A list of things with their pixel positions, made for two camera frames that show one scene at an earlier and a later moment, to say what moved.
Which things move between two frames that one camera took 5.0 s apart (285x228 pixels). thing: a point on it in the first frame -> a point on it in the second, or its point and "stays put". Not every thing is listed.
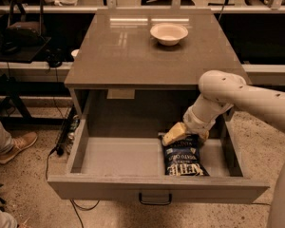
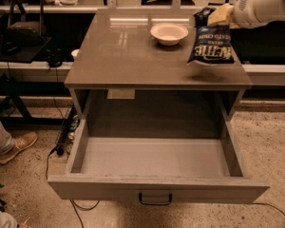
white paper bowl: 168,33 stays put
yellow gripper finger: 204,136 -> 234,26
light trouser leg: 1,142 stays put
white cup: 74,52 stays put
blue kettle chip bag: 183,158 -> 210,45
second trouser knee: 0,218 stays put
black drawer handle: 155,202 stays put
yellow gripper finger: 177,132 -> 221,15
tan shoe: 20,142 stays put
